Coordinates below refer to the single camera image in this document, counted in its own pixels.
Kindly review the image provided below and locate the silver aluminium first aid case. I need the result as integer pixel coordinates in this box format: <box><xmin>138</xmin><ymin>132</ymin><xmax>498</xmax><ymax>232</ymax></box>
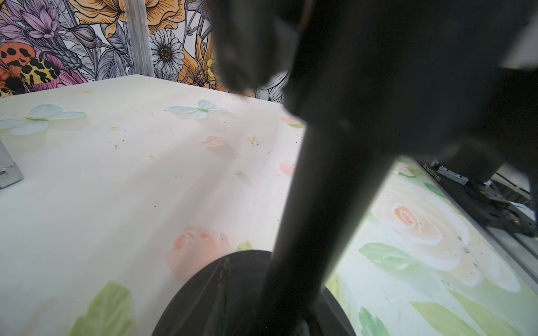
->
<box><xmin>0</xmin><ymin>143</ymin><xmax>24</xmax><ymax>189</ymax></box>

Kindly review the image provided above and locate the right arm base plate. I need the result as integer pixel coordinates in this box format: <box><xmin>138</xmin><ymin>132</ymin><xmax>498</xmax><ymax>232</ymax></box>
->
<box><xmin>420</xmin><ymin>161</ymin><xmax>537</xmax><ymax>238</ymax></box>

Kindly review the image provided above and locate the black microphone clip pole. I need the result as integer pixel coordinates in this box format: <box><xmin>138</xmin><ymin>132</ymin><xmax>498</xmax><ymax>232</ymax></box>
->
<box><xmin>210</xmin><ymin>1</ymin><xmax>537</xmax><ymax>335</ymax></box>

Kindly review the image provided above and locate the black round stand base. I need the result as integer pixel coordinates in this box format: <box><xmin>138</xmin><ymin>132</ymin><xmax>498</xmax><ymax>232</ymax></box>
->
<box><xmin>153</xmin><ymin>250</ymin><xmax>355</xmax><ymax>335</ymax></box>

